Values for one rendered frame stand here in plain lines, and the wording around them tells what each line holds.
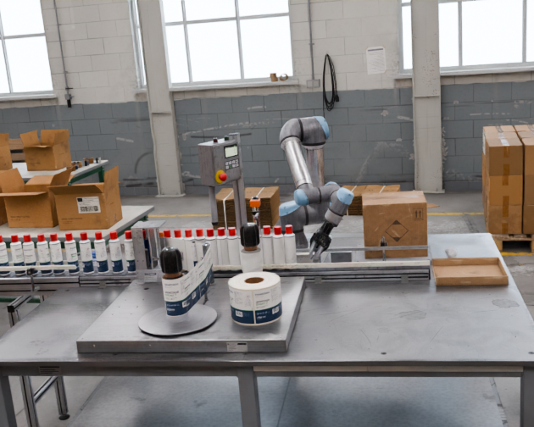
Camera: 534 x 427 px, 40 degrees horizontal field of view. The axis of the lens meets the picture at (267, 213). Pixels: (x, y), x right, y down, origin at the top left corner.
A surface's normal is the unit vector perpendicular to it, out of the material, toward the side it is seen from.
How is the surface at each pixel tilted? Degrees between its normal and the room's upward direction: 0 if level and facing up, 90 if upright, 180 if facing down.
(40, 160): 91
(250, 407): 90
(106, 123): 90
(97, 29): 90
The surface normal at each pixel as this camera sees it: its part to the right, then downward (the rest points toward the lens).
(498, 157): -0.27, 0.26
